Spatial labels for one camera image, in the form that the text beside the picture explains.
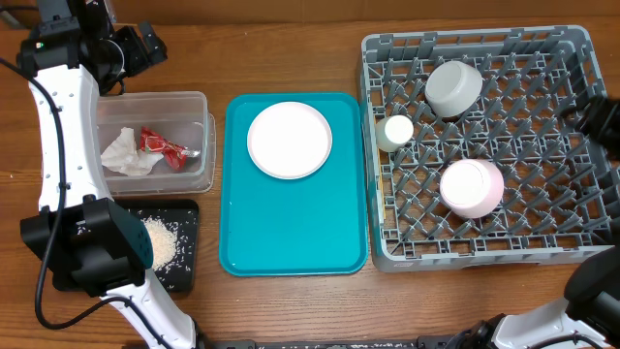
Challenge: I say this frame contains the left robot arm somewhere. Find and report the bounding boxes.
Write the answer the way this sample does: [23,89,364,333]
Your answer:
[15,0,208,348]

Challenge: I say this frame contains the cream cup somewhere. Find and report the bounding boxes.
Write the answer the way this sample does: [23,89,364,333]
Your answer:
[375,115,414,152]

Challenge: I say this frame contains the grey dish rack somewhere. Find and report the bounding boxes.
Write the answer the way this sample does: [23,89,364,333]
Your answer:
[359,25,619,272]

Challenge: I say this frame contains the pink plate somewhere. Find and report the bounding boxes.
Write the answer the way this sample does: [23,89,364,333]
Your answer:
[247,102,333,180]

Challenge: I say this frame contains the grey bowl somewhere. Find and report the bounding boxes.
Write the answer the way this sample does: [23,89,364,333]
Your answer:
[424,61,483,118]

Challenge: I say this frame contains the white napkin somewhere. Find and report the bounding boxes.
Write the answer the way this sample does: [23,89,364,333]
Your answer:
[101,127,164,176]

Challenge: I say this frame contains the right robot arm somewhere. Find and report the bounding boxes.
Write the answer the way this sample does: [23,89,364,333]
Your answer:
[445,238,619,349]

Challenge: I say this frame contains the black plastic tray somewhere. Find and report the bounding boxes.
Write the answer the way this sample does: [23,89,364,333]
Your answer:
[51,197,201,294]

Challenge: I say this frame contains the rice and food scraps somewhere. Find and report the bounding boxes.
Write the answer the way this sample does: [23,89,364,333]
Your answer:
[72,215,195,291]

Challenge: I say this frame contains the teal plastic tray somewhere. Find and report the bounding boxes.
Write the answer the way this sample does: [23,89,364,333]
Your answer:
[219,92,369,276]

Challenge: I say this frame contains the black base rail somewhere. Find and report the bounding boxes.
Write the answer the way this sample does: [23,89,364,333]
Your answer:
[212,335,451,349]

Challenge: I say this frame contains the red snack wrapper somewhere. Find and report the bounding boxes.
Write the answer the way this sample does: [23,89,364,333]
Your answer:
[139,126,201,171]

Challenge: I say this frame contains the pink bowl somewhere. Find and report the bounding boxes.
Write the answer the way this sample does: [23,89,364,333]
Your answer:
[439,159,504,219]

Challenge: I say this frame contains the clear plastic bin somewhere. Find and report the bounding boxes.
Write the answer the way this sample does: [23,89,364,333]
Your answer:
[97,91,216,197]

